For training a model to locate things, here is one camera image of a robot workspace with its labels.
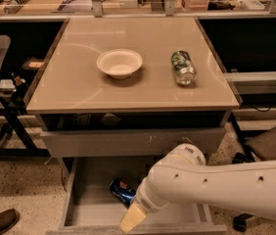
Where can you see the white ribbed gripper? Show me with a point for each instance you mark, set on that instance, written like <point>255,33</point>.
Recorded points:
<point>145,202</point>

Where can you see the blue pepsi can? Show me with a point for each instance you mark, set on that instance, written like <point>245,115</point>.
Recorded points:
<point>122,191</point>

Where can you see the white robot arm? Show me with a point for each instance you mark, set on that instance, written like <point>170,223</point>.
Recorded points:
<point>183,176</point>

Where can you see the open grey middle drawer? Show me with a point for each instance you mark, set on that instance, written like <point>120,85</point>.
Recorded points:
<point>91,209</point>

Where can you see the closed grey top drawer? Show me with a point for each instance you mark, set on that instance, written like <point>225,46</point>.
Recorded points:
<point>129,142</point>

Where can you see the grey drawer cabinet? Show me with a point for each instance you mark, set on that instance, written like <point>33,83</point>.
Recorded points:
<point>74,95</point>

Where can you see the green soda can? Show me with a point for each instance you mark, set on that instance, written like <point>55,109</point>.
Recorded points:
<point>183,68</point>

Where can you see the white paper bowl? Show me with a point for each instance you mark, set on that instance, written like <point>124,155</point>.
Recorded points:
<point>119,63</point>

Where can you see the brown office chair right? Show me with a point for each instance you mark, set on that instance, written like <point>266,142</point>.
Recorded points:
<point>262,146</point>

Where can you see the small box on shelf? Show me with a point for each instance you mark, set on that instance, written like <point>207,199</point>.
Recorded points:
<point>32,64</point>

